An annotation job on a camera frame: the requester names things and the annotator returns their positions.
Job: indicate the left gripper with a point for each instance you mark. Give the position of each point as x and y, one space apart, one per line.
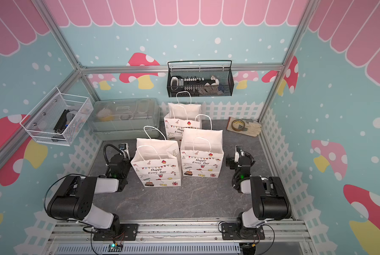
119 158

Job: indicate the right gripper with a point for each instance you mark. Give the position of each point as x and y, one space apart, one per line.
231 161

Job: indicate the paper bag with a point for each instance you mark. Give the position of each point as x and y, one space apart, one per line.
202 152
157 162
181 117

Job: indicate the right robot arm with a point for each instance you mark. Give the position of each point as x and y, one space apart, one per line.
269 200

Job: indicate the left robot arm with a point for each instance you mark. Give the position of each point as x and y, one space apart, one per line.
73 200

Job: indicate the roll of brown tape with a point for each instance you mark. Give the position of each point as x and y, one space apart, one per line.
238 125

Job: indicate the clear plastic storage box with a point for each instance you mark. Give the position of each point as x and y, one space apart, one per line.
125 119

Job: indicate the black item in white basket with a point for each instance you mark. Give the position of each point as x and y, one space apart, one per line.
62 122

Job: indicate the green circuit board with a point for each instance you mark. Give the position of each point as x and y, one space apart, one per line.
114 247

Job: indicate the black white device in basket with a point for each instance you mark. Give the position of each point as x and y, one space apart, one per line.
194 84

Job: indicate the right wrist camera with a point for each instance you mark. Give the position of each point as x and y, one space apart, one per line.
239 153

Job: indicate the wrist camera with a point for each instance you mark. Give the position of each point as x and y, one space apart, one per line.
123 147
239 153

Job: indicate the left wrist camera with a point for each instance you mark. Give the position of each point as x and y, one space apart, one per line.
123 147

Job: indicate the white wire mesh basket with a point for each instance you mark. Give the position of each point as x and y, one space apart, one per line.
58 118

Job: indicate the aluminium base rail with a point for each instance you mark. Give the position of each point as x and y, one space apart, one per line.
194 236

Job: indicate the black wire mesh basket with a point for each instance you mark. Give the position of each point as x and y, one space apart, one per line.
221 69

